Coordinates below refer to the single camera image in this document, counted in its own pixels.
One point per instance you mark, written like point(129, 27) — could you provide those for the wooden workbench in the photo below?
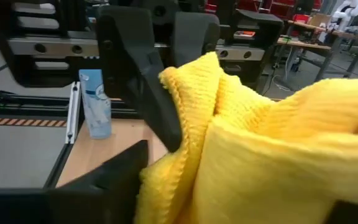
point(303, 46)

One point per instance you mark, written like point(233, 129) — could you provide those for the silver metal bracket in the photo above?
point(72, 115)

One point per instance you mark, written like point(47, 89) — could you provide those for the blue capped spray bottle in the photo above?
point(96, 109)

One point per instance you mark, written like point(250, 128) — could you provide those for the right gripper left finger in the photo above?
point(89, 199)

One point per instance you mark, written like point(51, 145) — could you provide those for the yellow microfiber towel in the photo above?
point(259, 155)

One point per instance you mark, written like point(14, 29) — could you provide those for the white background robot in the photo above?
point(345, 12)

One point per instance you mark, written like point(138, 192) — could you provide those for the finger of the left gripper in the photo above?
point(135, 71)
point(194, 34)

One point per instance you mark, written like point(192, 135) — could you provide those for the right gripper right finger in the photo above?
point(356, 216)

